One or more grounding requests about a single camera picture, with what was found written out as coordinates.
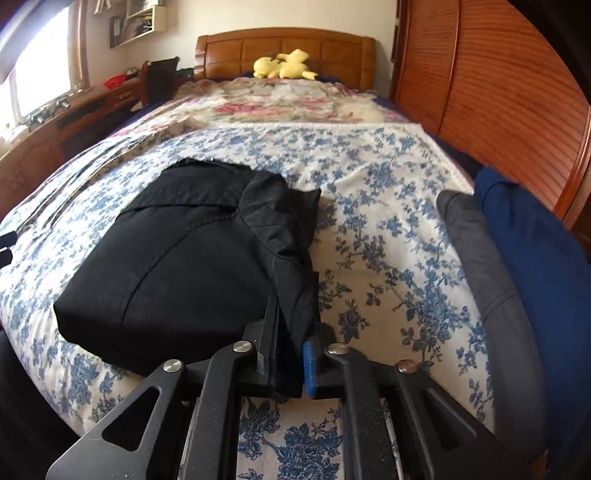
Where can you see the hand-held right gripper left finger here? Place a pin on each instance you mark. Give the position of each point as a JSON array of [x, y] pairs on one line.
[[270, 362]]

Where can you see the pink floral quilt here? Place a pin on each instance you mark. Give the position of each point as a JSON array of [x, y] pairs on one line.
[[277, 104]]

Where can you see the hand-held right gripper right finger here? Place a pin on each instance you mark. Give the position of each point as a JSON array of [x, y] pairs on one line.
[[310, 369]]

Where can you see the wooden chair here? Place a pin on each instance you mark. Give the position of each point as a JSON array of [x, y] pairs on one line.
[[159, 78]]

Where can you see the wooden slatted wardrobe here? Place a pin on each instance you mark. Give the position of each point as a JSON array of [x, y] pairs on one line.
[[498, 83]]

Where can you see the wooden bed headboard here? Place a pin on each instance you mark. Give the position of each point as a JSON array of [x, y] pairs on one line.
[[231, 53]]

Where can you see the grey cloth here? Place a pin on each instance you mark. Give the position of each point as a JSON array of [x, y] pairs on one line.
[[480, 249]]

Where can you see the blue floral bedsheet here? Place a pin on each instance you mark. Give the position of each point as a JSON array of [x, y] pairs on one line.
[[378, 221]]

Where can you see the black coat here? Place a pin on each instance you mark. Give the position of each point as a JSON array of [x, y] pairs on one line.
[[175, 258]]

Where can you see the wooden desk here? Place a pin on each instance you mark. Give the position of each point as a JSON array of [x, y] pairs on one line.
[[41, 147]]

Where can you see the yellow plush toy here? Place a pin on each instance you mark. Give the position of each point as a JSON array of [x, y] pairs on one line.
[[281, 67]]

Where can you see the red basket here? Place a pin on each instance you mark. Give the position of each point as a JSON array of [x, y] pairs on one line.
[[114, 82]]

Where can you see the metal tools on desk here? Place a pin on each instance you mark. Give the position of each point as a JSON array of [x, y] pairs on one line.
[[48, 110]]

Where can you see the white wall shelf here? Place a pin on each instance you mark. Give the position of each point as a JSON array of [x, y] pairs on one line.
[[138, 21]]

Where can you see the blue cloth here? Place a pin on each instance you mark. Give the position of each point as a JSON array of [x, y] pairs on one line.
[[540, 258]]

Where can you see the window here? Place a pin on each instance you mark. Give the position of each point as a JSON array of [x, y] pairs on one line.
[[41, 60]]

